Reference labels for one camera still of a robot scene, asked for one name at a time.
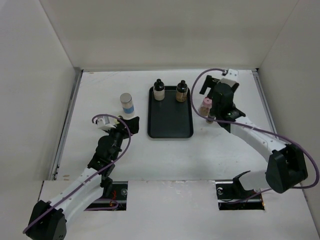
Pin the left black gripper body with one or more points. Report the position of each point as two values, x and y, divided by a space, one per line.
118 135

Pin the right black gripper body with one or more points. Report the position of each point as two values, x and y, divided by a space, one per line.
215 109

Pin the black cap brown spice bottle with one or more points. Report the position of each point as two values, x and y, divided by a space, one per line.
181 91

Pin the black cap white powder bottle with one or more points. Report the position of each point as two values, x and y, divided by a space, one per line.
159 90

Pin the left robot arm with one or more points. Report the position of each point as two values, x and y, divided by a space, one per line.
50 220

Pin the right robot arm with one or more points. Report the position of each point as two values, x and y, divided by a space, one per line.
286 166

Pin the yellow cap spice jar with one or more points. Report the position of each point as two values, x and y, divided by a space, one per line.
116 120

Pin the pink cap spice jar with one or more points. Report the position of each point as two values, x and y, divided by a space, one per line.
205 107

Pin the small black cap spice jar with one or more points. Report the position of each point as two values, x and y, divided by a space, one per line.
208 120

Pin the silver cap blue label jar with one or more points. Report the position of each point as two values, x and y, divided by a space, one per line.
127 103

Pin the black rectangular tray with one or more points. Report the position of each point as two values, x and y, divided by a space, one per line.
169 118

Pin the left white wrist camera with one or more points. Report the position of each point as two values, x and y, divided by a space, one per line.
103 123

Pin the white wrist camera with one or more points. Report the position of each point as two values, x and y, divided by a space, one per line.
230 73
103 123

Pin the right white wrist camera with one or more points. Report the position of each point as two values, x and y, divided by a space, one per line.
230 73

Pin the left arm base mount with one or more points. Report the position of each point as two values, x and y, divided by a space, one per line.
114 197

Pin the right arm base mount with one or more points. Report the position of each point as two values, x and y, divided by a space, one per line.
231 196

